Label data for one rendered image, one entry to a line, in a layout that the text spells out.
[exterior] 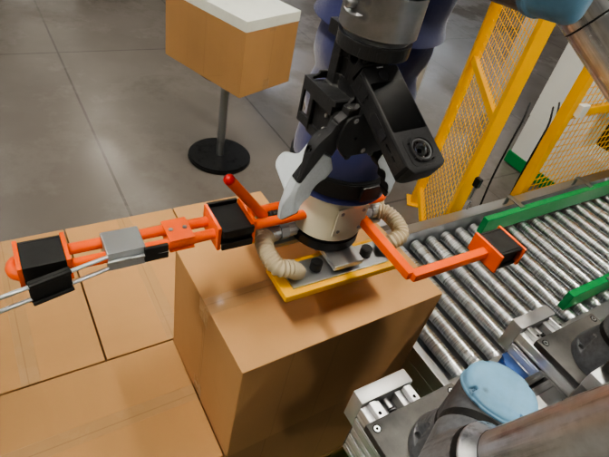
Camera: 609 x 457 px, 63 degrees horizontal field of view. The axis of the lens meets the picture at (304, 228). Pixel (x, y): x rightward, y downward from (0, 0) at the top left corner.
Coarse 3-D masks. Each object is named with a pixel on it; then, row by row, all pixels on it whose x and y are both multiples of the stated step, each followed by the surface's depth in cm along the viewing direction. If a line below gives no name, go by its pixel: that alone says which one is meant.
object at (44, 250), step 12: (36, 240) 88; (48, 240) 88; (60, 240) 89; (24, 252) 85; (36, 252) 86; (48, 252) 86; (60, 252) 87; (24, 264) 84; (36, 264) 84; (48, 264) 85; (60, 264) 86; (24, 276) 84; (36, 276) 85; (72, 276) 89
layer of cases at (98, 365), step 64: (256, 192) 218; (0, 256) 166; (0, 320) 149; (64, 320) 153; (128, 320) 157; (0, 384) 134; (64, 384) 138; (128, 384) 141; (192, 384) 145; (0, 448) 123; (64, 448) 126; (128, 448) 128; (192, 448) 131; (256, 448) 140; (320, 448) 170
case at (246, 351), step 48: (192, 288) 123; (240, 288) 123; (336, 288) 129; (384, 288) 132; (432, 288) 135; (192, 336) 133; (240, 336) 112; (288, 336) 114; (336, 336) 118; (384, 336) 133; (240, 384) 108; (288, 384) 121; (336, 384) 138; (240, 432) 125
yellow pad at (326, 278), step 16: (368, 240) 125; (320, 256) 117; (368, 256) 119; (384, 256) 121; (320, 272) 113; (336, 272) 114; (352, 272) 116; (368, 272) 117; (288, 288) 108; (304, 288) 109; (320, 288) 111
